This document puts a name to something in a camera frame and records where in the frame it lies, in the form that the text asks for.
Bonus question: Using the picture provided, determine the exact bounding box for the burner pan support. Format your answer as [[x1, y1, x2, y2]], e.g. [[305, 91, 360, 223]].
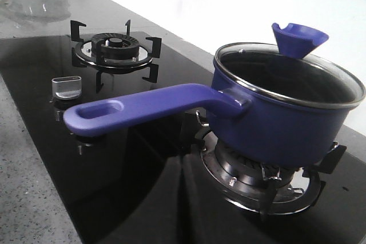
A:
[[182, 111, 348, 223], [70, 20, 162, 92]]

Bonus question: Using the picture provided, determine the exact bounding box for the black glass gas cooktop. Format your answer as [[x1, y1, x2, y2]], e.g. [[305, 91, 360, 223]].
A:
[[1, 33, 365, 243]]

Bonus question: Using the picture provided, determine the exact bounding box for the black gas burner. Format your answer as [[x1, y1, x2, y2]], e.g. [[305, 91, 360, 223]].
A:
[[214, 140, 293, 189], [91, 33, 140, 59]]

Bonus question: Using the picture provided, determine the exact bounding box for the right black gas burner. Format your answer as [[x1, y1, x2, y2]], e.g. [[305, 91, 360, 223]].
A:
[[214, 140, 293, 189]]

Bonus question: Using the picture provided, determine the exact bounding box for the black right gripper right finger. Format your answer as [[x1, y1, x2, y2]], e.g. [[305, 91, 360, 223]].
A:
[[182, 154, 277, 243]]

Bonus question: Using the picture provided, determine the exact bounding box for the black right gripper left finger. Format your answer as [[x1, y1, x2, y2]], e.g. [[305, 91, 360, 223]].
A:
[[100, 158, 181, 243]]

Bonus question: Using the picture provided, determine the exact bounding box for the right burner pan support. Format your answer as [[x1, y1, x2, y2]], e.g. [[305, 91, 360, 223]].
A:
[[182, 111, 348, 223]]

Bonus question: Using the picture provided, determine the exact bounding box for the left burner pan support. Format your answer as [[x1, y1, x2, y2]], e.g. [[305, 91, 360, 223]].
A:
[[70, 20, 162, 92]]

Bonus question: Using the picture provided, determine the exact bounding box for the silver left stove knob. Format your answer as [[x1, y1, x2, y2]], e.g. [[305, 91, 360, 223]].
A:
[[51, 76, 82, 100]]

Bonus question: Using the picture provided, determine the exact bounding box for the left black gas burner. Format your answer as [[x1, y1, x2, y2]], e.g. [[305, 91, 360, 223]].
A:
[[91, 33, 140, 59]]

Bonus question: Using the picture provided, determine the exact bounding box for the blue saucepan with handle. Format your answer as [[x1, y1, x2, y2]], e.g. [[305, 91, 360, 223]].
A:
[[63, 41, 366, 169]]

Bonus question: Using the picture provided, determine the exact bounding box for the glass lid with blue knob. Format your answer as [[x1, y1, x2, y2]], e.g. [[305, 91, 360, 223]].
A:
[[213, 23, 365, 109]]

